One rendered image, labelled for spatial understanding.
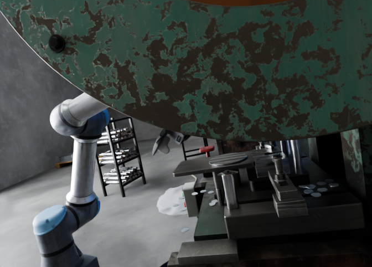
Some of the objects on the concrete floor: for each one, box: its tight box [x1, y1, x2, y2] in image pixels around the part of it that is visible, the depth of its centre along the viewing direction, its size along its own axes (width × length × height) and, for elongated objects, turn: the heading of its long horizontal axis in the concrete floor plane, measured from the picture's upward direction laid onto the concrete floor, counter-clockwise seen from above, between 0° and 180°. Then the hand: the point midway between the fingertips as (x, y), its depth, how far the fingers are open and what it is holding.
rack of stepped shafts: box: [95, 116, 146, 197], centre depth 316 cm, size 43×46×95 cm
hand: (163, 145), depth 96 cm, fingers open, 14 cm apart
